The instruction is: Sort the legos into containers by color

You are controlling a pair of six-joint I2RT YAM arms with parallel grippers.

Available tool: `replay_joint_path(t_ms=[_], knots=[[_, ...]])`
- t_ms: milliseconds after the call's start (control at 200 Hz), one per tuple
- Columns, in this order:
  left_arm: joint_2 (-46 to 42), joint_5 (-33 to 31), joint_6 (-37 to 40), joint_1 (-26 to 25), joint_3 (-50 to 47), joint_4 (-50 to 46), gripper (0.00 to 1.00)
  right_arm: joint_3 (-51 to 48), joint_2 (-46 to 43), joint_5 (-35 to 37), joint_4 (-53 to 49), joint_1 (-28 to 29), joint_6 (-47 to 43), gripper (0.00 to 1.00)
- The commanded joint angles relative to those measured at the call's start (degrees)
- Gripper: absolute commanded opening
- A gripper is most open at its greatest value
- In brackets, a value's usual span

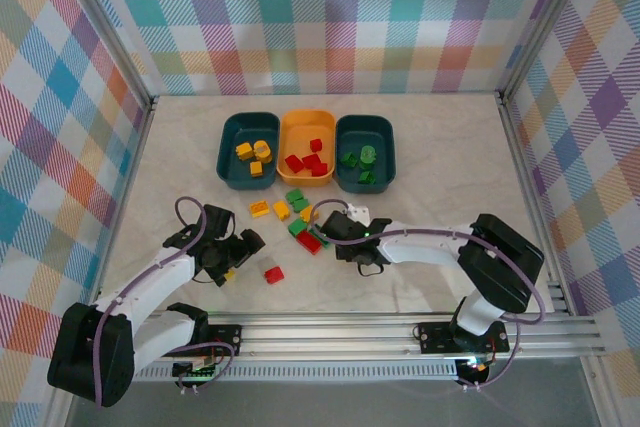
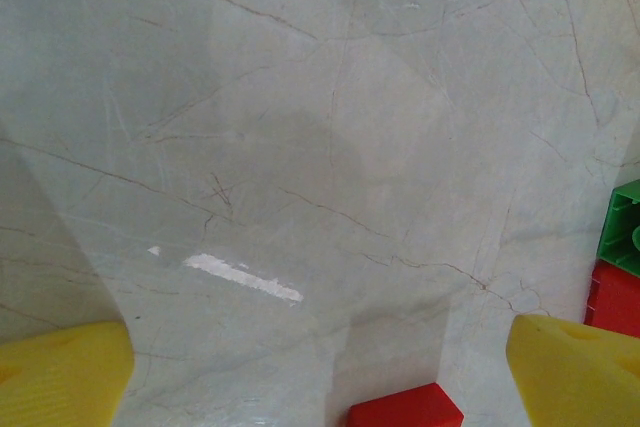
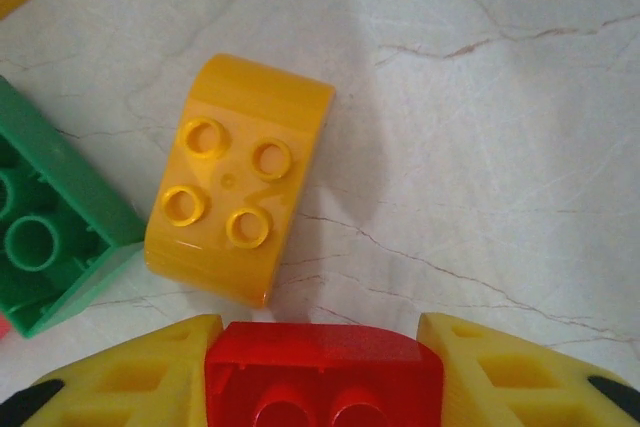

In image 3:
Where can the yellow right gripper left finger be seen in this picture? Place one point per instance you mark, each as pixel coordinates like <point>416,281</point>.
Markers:
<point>165,347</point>

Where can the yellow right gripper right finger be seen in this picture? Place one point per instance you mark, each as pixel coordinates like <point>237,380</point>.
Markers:
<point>457,362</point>

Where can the large green lego brick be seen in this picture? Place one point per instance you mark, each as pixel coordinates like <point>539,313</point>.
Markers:
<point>85,182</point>

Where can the yellow curved lego brick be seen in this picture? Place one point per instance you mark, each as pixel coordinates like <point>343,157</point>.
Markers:
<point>235,187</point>

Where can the red lego brick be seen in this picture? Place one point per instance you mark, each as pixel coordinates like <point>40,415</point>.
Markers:
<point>325,372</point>
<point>4,328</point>

